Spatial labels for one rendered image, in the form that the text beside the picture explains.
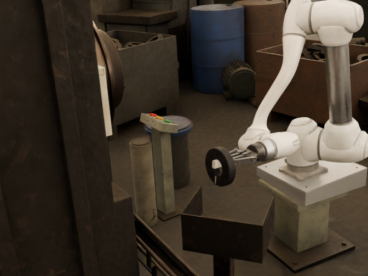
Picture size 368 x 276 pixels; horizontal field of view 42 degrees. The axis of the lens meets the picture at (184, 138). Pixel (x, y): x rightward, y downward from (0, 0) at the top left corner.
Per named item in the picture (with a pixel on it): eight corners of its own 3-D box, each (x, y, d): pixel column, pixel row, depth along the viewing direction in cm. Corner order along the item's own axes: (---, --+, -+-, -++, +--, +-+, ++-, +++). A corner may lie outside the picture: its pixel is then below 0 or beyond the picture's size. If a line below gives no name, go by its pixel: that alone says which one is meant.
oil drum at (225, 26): (214, 98, 509) (211, 11, 476) (182, 87, 555) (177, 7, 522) (256, 87, 539) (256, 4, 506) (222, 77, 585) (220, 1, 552)
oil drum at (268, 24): (256, 88, 533) (257, 5, 500) (222, 79, 579) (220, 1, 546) (294, 79, 564) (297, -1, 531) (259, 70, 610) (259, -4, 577)
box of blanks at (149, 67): (101, 145, 402) (90, 53, 373) (42, 126, 452) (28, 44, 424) (182, 111, 474) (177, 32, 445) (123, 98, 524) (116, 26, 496)
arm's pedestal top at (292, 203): (305, 171, 269) (305, 165, 268) (348, 195, 243) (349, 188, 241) (258, 185, 256) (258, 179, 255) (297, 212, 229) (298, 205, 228)
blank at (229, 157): (231, 158, 178) (238, 156, 180) (206, 141, 189) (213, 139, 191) (227, 194, 185) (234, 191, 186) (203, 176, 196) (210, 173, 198)
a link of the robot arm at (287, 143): (280, 161, 198) (258, 160, 209) (306, 153, 206) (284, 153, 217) (276, 135, 196) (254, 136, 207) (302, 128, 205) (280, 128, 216)
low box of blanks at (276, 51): (389, 120, 424) (398, 45, 400) (344, 144, 380) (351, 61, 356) (300, 99, 490) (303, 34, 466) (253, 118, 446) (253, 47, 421)
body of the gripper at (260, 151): (265, 163, 196) (248, 168, 191) (251, 156, 203) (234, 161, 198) (266, 145, 194) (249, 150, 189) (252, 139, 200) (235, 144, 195)
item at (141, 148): (143, 230, 279) (136, 147, 260) (133, 221, 288) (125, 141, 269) (161, 223, 285) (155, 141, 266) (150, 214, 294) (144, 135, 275)
